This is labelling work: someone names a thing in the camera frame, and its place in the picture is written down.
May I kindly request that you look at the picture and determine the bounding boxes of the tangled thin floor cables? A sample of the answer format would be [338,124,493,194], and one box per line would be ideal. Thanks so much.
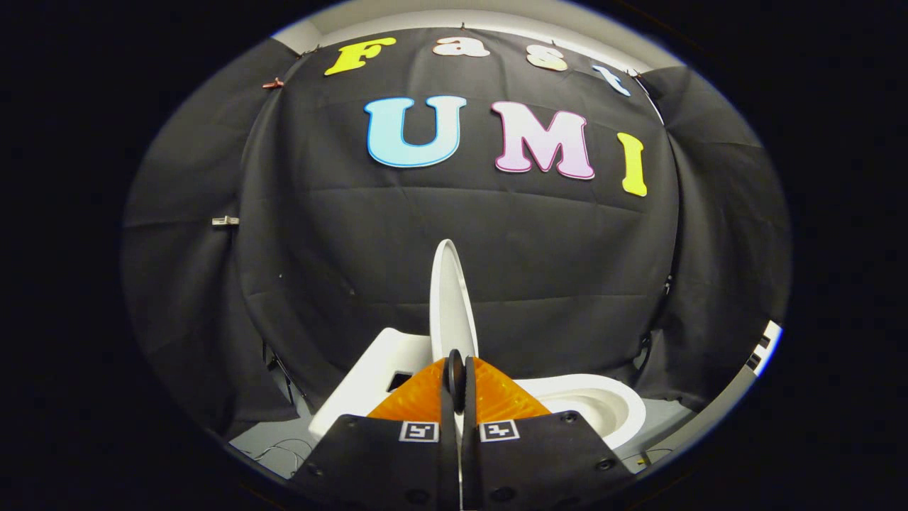
[248,439,313,478]

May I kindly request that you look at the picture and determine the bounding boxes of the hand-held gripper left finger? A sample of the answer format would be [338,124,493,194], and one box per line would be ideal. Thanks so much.
[287,357,459,511]

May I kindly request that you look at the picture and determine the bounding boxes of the white toilet lid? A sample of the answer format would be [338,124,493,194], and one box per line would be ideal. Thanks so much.
[430,239,480,363]

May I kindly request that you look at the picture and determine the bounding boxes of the black and white striped panel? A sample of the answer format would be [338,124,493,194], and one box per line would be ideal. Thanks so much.
[745,321,782,377]

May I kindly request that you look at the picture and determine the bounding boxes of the black backdrop cloth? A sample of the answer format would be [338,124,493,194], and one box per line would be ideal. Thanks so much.
[119,25,792,437]

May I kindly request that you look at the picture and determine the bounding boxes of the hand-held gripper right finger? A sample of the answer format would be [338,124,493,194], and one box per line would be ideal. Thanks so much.
[461,357,636,510]

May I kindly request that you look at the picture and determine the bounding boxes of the white ceramic toilet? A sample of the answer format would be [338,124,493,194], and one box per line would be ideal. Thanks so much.
[309,328,648,449]

